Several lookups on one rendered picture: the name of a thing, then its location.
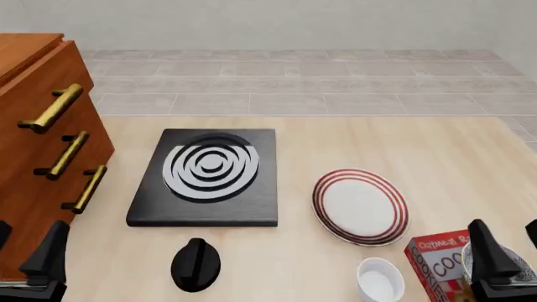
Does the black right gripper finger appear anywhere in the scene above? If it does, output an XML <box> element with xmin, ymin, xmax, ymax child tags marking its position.
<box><xmin>524</xmin><ymin>218</ymin><xmax>537</xmax><ymax>250</ymax></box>
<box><xmin>467</xmin><ymin>217</ymin><xmax>522</xmax><ymax>282</ymax></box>

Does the flat black stove plate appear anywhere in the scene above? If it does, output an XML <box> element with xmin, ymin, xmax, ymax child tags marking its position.
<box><xmin>125</xmin><ymin>128</ymin><xmax>279</xmax><ymax>229</ymax></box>

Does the wooden cabinet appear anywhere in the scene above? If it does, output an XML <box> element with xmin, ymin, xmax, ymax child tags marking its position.
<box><xmin>0</xmin><ymin>33</ymin><xmax>117</xmax><ymax>284</ymax></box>

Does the round black stove knob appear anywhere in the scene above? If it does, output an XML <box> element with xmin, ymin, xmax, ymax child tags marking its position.
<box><xmin>170</xmin><ymin>237</ymin><xmax>222</xmax><ymax>294</ymax></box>

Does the white plate with red rings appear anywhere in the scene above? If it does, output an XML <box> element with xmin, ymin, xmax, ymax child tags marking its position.
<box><xmin>310</xmin><ymin>167</ymin><xmax>411</xmax><ymax>249</ymax></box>

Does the wooden cabinet drawer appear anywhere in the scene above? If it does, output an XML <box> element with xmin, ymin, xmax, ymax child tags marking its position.
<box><xmin>0</xmin><ymin>82</ymin><xmax>107</xmax><ymax>253</ymax></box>
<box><xmin>0</xmin><ymin>118</ymin><xmax>117</xmax><ymax>283</ymax></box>
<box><xmin>0</xmin><ymin>39</ymin><xmax>96</xmax><ymax>176</ymax></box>

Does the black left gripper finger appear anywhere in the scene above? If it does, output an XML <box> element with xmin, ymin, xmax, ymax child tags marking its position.
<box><xmin>18</xmin><ymin>219</ymin><xmax>70</xmax><ymax>279</ymax></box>
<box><xmin>0</xmin><ymin>219</ymin><xmax>13</xmax><ymax>252</ymax></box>

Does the black patterned bowl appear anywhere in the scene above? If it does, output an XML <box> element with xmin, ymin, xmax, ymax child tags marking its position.
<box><xmin>460</xmin><ymin>242</ymin><xmax>534</xmax><ymax>284</ymax></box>

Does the brass drawer handle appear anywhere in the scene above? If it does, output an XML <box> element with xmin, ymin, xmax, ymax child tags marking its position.
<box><xmin>17</xmin><ymin>83</ymin><xmax>84</xmax><ymax>135</ymax></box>
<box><xmin>60</xmin><ymin>164</ymin><xmax>109</xmax><ymax>216</ymax></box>
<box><xmin>33</xmin><ymin>130</ymin><xmax>91</xmax><ymax>181</ymax></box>

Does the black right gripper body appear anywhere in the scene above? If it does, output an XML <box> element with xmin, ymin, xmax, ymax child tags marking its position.
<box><xmin>469</xmin><ymin>276</ymin><xmax>537</xmax><ymax>302</ymax></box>

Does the red cookies box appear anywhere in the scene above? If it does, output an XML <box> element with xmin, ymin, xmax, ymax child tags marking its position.
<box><xmin>404</xmin><ymin>229</ymin><xmax>474</xmax><ymax>302</ymax></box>

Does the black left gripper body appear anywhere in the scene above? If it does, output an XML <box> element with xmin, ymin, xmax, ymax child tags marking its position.
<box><xmin>0</xmin><ymin>274</ymin><xmax>69</xmax><ymax>302</ymax></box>

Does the small white bowl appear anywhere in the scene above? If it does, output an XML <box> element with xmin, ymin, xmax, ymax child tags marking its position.
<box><xmin>356</xmin><ymin>257</ymin><xmax>406</xmax><ymax>302</ymax></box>

